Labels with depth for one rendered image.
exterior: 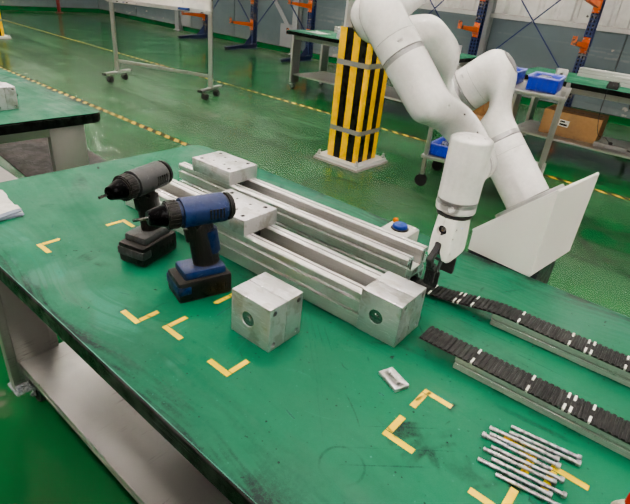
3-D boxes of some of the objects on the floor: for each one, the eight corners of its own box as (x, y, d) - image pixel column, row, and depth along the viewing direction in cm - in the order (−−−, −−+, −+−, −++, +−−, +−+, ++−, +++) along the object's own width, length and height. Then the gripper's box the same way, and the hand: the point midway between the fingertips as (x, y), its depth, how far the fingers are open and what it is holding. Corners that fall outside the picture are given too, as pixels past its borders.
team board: (101, 82, 638) (81, -101, 545) (127, 77, 680) (112, -94, 587) (203, 101, 598) (201, -93, 505) (224, 95, 640) (225, -86, 547)
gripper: (456, 192, 113) (439, 259, 121) (420, 212, 100) (405, 285, 109) (487, 202, 109) (468, 270, 117) (454, 224, 96) (436, 299, 105)
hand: (439, 273), depth 112 cm, fingers open, 8 cm apart
